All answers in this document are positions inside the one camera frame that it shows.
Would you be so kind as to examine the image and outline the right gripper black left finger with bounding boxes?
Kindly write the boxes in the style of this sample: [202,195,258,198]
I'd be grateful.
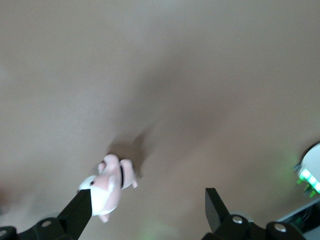
[0,189,94,240]

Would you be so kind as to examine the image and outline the aluminium table edge rail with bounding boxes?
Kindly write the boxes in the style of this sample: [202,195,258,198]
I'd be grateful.
[273,198,320,228]

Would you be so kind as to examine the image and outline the brown table mat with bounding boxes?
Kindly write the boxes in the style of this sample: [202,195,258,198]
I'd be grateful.
[0,0,320,240]

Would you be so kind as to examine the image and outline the pale pink dog plush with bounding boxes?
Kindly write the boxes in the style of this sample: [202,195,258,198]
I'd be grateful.
[76,153,139,224]

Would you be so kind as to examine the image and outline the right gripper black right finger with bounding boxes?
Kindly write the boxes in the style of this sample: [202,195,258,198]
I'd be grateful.
[204,187,306,240]

